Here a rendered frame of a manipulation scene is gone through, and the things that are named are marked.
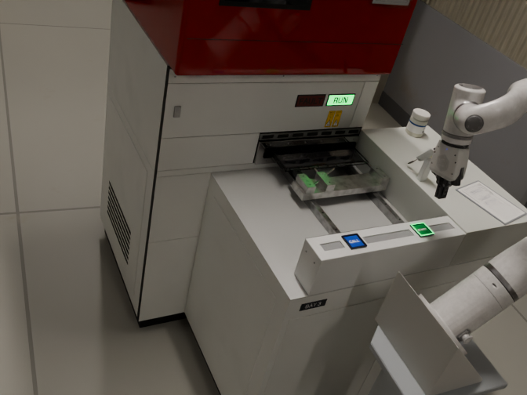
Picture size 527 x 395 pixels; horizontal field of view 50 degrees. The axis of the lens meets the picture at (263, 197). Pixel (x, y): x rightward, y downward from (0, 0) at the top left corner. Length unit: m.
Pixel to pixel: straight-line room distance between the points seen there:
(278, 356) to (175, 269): 0.67
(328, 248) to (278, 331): 0.31
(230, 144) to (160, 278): 0.65
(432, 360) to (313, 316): 0.41
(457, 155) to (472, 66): 2.57
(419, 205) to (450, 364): 0.73
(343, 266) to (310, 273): 0.10
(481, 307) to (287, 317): 0.53
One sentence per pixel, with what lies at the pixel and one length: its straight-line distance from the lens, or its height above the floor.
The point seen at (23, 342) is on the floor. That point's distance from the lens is 2.53.
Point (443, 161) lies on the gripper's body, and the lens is 1.71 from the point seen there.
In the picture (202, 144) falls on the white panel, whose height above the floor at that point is 0.94.
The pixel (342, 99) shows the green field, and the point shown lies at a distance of 2.13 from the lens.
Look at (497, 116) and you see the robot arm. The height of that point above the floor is 1.41.
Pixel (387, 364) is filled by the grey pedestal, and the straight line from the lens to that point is 1.59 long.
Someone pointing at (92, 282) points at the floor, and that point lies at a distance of 2.73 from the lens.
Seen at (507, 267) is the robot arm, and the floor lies 1.11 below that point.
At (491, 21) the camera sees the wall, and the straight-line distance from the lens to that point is 4.16.
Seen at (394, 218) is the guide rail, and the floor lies 0.85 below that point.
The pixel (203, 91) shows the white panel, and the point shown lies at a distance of 1.85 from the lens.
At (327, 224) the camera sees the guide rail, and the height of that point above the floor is 0.84.
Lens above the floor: 1.96
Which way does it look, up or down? 35 degrees down
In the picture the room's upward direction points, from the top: 15 degrees clockwise
